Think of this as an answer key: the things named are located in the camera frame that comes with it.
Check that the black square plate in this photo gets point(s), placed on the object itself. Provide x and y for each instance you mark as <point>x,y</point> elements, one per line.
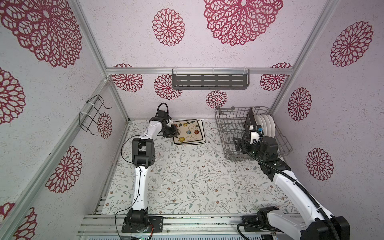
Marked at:
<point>250,124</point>
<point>190,131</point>

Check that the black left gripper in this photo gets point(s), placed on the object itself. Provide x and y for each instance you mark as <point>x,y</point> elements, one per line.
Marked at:
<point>174,131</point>

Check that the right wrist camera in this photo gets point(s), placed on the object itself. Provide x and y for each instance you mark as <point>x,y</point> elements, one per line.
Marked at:
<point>256,135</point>

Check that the white round plate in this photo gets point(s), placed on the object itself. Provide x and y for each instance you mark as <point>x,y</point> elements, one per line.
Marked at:
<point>269,126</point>
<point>273,126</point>
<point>259,122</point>
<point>265,127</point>

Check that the black wire wall holder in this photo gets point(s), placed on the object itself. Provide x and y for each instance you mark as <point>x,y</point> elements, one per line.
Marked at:
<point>96,120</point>

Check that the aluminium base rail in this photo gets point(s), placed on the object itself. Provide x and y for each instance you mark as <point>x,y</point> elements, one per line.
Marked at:
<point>199,214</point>

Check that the floral table mat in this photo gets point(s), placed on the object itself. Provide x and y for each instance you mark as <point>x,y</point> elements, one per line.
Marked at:
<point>200,180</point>

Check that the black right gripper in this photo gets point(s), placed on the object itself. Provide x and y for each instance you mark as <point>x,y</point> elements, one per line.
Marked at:
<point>238,147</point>

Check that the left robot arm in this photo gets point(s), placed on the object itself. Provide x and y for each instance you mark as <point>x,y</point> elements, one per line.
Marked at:
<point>143,158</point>

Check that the grey wall shelf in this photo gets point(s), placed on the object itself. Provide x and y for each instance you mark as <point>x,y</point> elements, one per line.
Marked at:
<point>213,81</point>

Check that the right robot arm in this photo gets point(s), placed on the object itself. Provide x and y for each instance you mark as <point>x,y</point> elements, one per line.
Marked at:
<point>317,222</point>

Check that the grey wire dish rack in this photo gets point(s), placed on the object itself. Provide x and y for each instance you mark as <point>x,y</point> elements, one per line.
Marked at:
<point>230,122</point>

